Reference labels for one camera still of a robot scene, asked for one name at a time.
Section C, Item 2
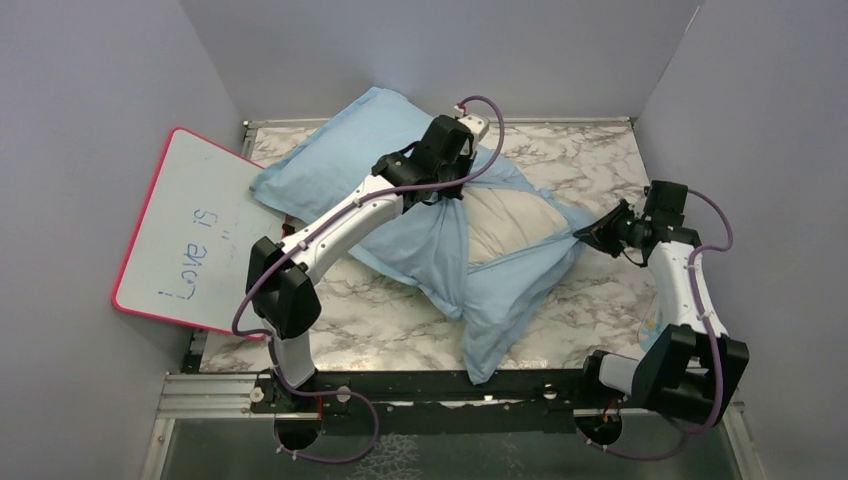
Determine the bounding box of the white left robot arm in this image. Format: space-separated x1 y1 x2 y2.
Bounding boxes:
246 114 490 411

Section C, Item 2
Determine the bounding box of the white pillow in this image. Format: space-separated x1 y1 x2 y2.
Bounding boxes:
461 187 569 266

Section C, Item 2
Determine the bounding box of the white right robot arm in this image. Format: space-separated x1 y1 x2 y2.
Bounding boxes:
574 180 749 434

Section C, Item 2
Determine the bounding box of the light blue pillowcase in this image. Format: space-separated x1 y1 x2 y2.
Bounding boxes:
252 87 595 384

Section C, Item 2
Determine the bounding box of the aluminium table edge frame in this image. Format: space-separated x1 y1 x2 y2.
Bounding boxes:
243 117 635 131

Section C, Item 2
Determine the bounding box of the small blue white packet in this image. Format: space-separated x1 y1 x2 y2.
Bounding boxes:
637 296 664 352

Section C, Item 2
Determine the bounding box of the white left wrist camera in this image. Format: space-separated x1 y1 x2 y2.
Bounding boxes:
454 104 490 143

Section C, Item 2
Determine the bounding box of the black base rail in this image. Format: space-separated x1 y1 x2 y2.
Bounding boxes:
249 369 623 444

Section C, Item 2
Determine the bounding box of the pink framed whiteboard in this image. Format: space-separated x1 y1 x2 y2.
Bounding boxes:
111 128 284 334

